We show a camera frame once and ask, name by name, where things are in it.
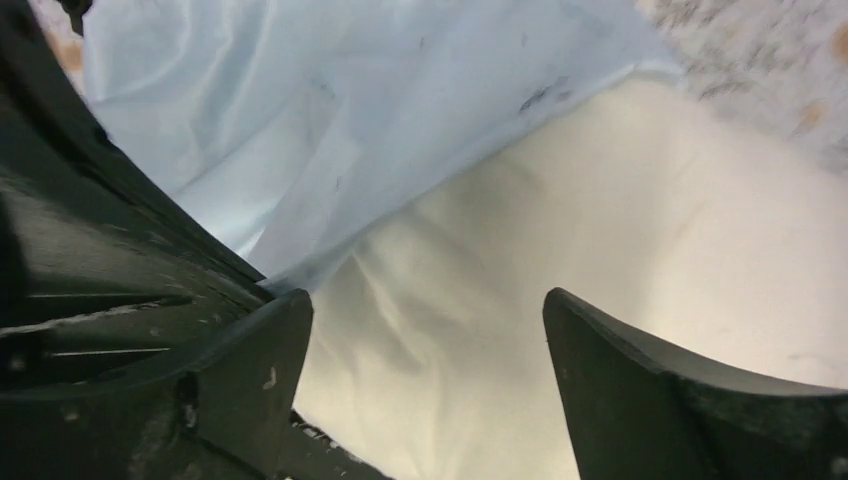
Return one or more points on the cream white pillow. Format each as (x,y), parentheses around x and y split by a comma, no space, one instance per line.
(428,355)

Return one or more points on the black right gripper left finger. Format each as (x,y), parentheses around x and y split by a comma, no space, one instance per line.
(213,409)

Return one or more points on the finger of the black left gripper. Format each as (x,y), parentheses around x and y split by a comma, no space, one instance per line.
(98,267)

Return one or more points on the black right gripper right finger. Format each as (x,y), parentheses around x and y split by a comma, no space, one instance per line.
(640,407)

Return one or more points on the floral patterned table mat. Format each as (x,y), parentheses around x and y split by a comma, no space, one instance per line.
(781,65)

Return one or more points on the light blue pillowcase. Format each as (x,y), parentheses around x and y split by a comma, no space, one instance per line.
(287,128)

